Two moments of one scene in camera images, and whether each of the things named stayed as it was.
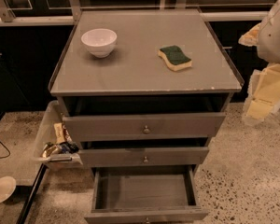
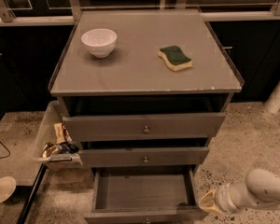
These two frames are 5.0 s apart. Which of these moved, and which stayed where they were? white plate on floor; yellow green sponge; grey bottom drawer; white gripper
Moved: white gripper
Stayed: grey bottom drawer; white plate on floor; yellow green sponge
